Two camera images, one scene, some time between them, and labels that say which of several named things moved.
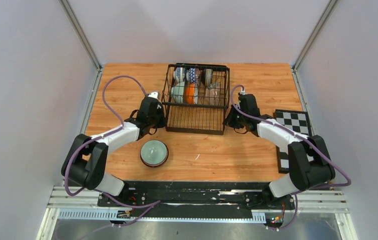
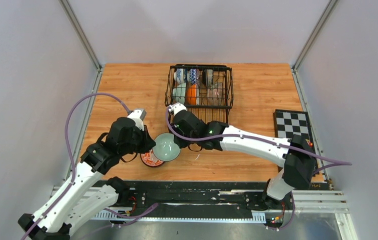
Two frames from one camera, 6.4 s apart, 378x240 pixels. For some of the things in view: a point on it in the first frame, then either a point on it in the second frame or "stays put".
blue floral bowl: (179, 74) stays put
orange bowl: (191, 94) stays put
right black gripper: (230, 121) -> (178, 141)
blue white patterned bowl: (195, 74) stays put
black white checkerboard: (297, 121) stays put
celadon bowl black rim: (154, 153) -> (165, 148)
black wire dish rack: (196, 96) stays put
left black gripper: (160, 111) -> (147, 143)
